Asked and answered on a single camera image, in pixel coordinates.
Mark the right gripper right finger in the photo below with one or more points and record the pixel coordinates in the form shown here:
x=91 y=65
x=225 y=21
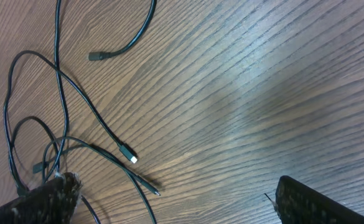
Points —
x=296 y=203

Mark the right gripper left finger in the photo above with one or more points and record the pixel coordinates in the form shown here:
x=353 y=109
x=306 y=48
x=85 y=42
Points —
x=53 y=202

